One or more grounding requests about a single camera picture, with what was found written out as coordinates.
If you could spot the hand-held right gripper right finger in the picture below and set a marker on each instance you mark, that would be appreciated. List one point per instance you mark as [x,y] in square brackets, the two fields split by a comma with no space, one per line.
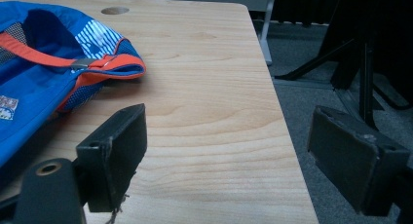
[347,159]

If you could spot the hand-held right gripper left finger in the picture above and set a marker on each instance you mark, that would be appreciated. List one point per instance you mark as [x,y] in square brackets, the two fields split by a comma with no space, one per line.
[110,159]

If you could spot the blue and orange backpack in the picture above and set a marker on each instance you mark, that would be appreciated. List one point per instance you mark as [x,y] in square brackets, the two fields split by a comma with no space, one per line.
[55,65]

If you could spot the dark curtain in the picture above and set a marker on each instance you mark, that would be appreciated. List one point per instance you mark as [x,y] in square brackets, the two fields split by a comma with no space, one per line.
[302,6]

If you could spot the grey table leg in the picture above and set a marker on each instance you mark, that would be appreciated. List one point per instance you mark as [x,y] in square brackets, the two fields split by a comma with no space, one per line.
[266,32]

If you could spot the black metal stand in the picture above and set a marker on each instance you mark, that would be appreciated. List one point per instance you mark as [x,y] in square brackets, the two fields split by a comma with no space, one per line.
[357,65]

